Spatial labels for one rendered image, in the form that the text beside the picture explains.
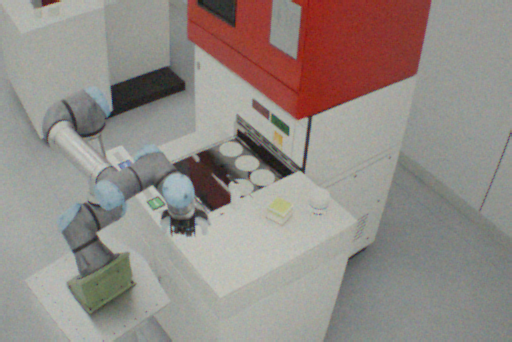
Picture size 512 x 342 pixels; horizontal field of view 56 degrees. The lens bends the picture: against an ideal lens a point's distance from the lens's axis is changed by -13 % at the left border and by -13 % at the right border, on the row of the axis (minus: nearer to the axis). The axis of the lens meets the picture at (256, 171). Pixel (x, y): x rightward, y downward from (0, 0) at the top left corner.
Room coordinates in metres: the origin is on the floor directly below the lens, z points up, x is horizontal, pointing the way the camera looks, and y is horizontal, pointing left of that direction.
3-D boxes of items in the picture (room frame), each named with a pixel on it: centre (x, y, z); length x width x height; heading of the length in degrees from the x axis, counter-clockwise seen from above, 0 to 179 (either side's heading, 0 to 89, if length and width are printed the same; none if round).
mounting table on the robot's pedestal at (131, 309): (1.12, 0.55, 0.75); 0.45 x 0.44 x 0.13; 138
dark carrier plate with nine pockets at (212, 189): (1.72, 0.12, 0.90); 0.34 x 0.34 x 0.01; 39
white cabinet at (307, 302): (1.59, 0.15, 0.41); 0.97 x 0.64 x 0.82; 39
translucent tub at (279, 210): (1.41, -0.09, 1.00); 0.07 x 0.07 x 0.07; 59
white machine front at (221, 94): (2.01, 0.07, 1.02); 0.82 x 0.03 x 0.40; 39
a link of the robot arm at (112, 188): (1.10, 0.50, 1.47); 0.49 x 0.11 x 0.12; 48
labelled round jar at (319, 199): (1.45, -0.24, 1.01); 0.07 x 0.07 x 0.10
